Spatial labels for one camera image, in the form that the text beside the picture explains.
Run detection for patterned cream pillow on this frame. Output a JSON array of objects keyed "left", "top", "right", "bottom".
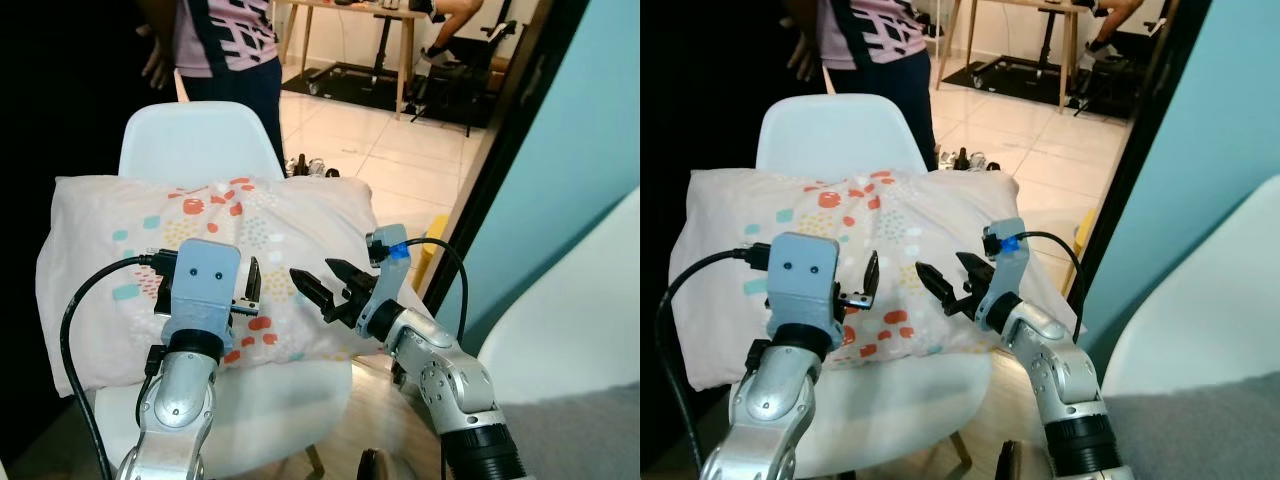
[
  {"left": 668, "top": 168, "right": 1076, "bottom": 391},
  {"left": 36, "top": 176, "right": 421, "bottom": 398}
]

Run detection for white plastic shell chair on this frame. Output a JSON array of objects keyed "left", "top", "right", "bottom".
[
  {"left": 478, "top": 186, "right": 641, "bottom": 406},
  {"left": 93, "top": 101, "right": 353, "bottom": 479},
  {"left": 756, "top": 94, "right": 993, "bottom": 479},
  {"left": 1102, "top": 175, "right": 1280, "bottom": 396}
]

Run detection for yellow object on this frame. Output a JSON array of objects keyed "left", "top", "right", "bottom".
[
  {"left": 415, "top": 213, "right": 451, "bottom": 291},
  {"left": 1072, "top": 207, "right": 1098, "bottom": 266}
]

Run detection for shoes on floor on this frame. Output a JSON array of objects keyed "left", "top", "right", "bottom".
[
  {"left": 935, "top": 147, "right": 1001, "bottom": 173},
  {"left": 285, "top": 153, "right": 341, "bottom": 179}
]

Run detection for black robot body part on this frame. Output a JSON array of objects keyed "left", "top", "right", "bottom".
[
  {"left": 995, "top": 440, "right": 1026, "bottom": 480},
  {"left": 357, "top": 448, "right": 396, "bottom": 480}
]

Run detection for black floor mat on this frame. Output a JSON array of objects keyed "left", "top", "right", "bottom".
[
  {"left": 940, "top": 60, "right": 1141, "bottom": 123},
  {"left": 282, "top": 65, "right": 496, "bottom": 129}
]

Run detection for wooden table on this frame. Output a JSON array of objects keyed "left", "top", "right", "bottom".
[
  {"left": 935, "top": 0, "right": 1086, "bottom": 113},
  {"left": 272, "top": 0, "right": 431, "bottom": 121}
]

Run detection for person in pink shirt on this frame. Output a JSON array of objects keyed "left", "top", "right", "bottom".
[
  {"left": 785, "top": 0, "right": 941, "bottom": 166},
  {"left": 135, "top": 0, "right": 286, "bottom": 166}
]

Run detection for seated person's leg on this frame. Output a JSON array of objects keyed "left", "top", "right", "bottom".
[
  {"left": 1080, "top": 0, "right": 1146, "bottom": 71},
  {"left": 410, "top": 0, "right": 486, "bottom": 66}
]

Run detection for black door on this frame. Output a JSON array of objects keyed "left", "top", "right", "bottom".
[
  {"left": 640, "top": 0, "right": 821, "bottom": 471},
  {"left": 0, "top": 0, "right": 176, "bottom": 471}
]

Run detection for grey fabric cushion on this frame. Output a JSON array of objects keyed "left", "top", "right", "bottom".
[
  {"left": 1105, "top": 372, "right": 1280, "bottom": 480},
  {"left": 495, "top": 383, "right": 641, "bottom": 480}
]

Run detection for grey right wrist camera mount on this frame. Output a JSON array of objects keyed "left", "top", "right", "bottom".
[
  {"left": 366, "top": 224, "right": 411, "bottom": 319},
  {"left": 985, "top": 218, "right": 1031, "bottom": 301}
]

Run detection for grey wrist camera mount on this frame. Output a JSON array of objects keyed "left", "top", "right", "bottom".
[
  {"left": 768, "top": 232, "right": 841, "bottom": 346},
  {"left": 985, "top": 218, "right": 1031, "bottom": 301},
  {"left": 366, "top": 224, "right": 411, "bottom": 319},
  {"left": 160, "top": 240, "right": 243, "bottom": 346}
]

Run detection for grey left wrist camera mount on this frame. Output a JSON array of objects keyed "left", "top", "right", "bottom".
[
  {"left": 160, "top": 240, "right": 243, "bottom": 346},
  {"left": 768, "top": 232, "right": 841, "bottom": 346}
]

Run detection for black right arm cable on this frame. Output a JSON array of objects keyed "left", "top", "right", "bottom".
[
  {"left": 405, "top": 237, "right": 469, "bottom": 341},
  {"left": 1020, "top": 232, "right": 1086, "bottom": 341}
]

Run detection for black door frame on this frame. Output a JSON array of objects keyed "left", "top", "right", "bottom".
[
  {"left": 418, "top": 0, "right": 591, "bottom": 311},
  {"left": 1078, "top": 0, "right": 1211, "bottom": 301}
]

